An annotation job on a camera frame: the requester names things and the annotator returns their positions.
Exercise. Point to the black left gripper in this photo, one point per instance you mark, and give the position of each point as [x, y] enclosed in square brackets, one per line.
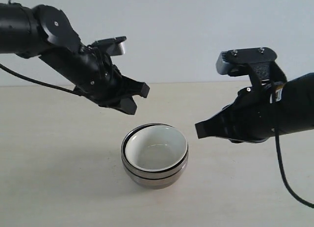
[100, 81]

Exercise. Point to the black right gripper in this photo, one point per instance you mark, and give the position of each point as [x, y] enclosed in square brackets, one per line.
[248, 119]

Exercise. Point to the white ceramic bowl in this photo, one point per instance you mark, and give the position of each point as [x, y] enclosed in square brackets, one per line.
[155, 147]

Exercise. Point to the smooth steel bowl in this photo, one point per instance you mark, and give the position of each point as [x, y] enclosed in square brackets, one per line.
[155, 184]

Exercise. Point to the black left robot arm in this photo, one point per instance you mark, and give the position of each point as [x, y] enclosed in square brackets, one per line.
[45, 32]

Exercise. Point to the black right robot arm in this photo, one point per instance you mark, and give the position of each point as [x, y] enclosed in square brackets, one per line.
[293, 109]

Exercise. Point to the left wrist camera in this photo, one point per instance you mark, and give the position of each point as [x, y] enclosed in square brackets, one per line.
[112, 46]

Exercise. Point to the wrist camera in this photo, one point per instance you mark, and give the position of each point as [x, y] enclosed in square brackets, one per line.
[257, 63]
[112, 46]

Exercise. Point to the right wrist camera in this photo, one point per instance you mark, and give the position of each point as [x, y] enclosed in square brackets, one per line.
[257, 63]

